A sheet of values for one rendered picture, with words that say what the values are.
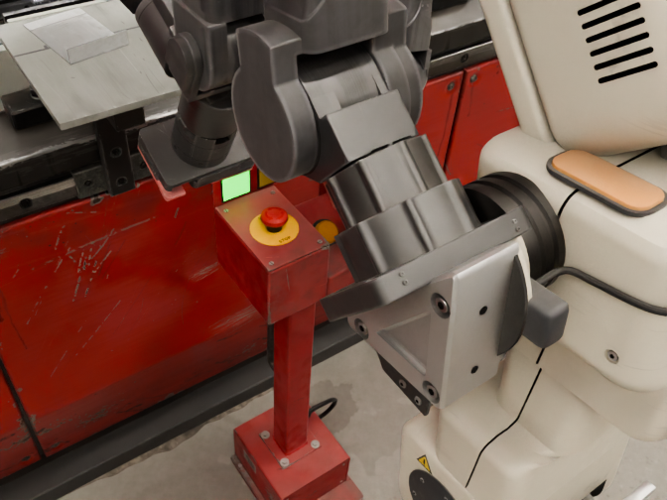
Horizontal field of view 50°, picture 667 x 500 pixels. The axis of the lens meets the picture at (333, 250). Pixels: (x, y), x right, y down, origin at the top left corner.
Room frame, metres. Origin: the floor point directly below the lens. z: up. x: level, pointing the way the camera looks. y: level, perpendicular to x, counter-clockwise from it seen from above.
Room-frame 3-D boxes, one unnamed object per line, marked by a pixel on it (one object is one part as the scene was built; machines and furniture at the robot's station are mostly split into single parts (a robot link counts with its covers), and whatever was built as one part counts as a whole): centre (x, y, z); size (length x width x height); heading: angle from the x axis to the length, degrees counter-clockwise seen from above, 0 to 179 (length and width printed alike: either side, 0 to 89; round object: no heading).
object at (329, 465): (0.77, 0.04, 0.06); 0.25 x 0.20 x 0.12; 39
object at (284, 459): (0.79, 0.06, 0.13); 0.10 x 0.10 x 0.01; 39
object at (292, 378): (0.79, 0.06, 0.39); 0.05 x 0.05 x 0.54; 39
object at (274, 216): (0.76, 0.09, 0.79); 0.04 x 0.04 x 0.04
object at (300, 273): (0.79, 0.06, 0.75); 0.20 x 0.16 x 0.18; 129
